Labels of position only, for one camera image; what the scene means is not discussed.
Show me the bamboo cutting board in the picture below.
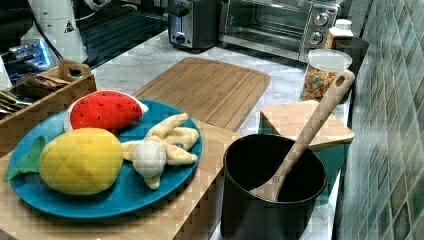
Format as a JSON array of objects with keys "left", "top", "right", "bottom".
[{"left": 134, "top": 57, "right": 270, "bottom": 132}]

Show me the black utensil pot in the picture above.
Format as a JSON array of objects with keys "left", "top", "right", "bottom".
[{"left": 220, "top": 134, "right": 327, "bottom": 240}]

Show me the plush peeled banana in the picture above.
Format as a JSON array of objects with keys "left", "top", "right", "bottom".
[{"left": 122, "top": 113, "right": 200, "bottom": 190}]

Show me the wooden spoon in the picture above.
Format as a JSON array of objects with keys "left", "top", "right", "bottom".
[{"left": 250, "top": 70, "right": 355, "bottom": 202}]

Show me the black silver toaster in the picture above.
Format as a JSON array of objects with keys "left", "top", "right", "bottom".
[{"left": 166, "top": 0, "right": 218, "bottom": 51}]

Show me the blue round plate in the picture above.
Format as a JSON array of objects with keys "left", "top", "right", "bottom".
[{"left": 8, "top": 99, "right": 203, "bottom": 219}]

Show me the plush watermelon slice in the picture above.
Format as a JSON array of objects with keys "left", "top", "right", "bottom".
[{"left": 64, "top": 90, "right": 149, "bottom": 132}]

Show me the teal canister with wooden lid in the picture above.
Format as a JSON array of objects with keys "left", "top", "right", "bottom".
[{"left": 258, "top": 100, "right": 355, "bottom": 205}]

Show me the glass cereal jar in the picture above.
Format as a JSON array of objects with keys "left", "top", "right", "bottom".
[{"left": 301, "top": 49, "right": 353, "bottom": 101}]

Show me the plush yellow pineapple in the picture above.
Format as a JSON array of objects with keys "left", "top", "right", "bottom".
[{"left": 4, "top": 128, "right": 123, "bottom": 195}]

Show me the white lidded bottle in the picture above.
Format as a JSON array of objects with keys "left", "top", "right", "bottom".
[{"left": 326, "top": 19, "right": 353, "bottom": 49}]

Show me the wooden tea bag caddy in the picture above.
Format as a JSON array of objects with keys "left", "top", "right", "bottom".
[{"left": 0, "top": 59, "right": 96, "bottom": 156}]

